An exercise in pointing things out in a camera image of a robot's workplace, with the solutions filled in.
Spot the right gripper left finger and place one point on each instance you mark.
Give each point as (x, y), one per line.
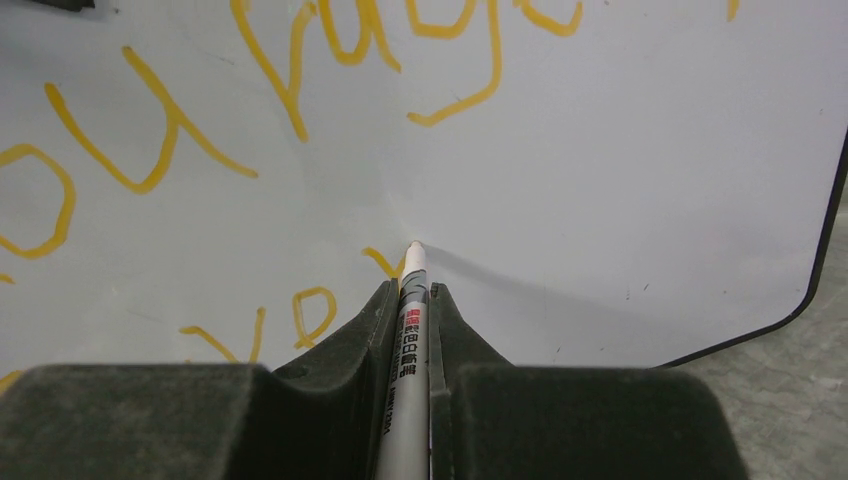
(317, 417)

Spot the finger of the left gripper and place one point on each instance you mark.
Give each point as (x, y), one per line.
(68, 5)

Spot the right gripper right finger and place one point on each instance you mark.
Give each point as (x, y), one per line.
(491, 419)

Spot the yellow marker pen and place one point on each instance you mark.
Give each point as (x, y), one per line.
(404, 444)

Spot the black-framed whiteboard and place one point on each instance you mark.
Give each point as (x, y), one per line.
(600, 183)

